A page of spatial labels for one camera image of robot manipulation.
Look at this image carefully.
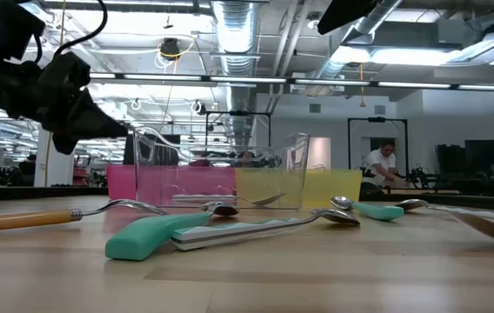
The teal handled metal spoon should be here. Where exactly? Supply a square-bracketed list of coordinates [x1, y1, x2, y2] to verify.
[330, 195, 405, 222]
[104, 201, 240, 262]

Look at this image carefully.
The clear plastic bin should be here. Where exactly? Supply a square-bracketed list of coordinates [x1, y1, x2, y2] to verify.
[131, 125, 311, 210]

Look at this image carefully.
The yellow hanging cable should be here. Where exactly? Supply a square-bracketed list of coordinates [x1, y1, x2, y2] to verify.
[43, 0, 68, 188]

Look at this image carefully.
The black equipment rack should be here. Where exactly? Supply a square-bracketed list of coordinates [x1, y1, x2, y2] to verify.
[436, 135, 494, 195]

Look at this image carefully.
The person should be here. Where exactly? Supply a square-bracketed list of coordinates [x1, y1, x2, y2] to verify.
[17, 153, 38, 187]
[236, 150, 257, 169]
[359, 138, 405, 192]

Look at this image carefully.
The orange handled metal spoon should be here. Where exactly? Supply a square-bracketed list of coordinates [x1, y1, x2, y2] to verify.
[0, 198, 170, 235]

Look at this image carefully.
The black background rig frame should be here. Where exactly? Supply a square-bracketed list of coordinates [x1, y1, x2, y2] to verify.
[346, 116, 410, 192]

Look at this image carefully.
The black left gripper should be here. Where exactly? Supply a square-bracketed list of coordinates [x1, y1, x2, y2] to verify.
[0, 53, 129, 156]

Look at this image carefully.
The red translucent plastic tray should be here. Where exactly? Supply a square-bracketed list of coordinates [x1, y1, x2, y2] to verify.
[106, 163, 237, 206]

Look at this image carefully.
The orange hanging cord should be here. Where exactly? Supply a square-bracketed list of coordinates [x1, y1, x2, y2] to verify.
[358, 63, 367, 109]

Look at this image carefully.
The long ceiling light bar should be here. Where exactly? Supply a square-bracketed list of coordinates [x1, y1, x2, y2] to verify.
[85, 71, 494, 93]

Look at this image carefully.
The white square column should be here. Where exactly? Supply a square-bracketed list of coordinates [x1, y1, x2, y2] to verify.
[33, 128, 78, 188]

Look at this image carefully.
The yellow translucent plastic tray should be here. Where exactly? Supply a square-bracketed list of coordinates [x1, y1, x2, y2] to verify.
[234, 168, 364, 209]

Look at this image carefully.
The black hanging cable reel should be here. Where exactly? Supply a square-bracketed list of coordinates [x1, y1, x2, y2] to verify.
[158, 37, 182, 61]

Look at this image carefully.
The silver spiral air duct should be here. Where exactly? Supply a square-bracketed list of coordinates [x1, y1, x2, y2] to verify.
[210, 0, 262, 147]
[316, 0, 405, 83]

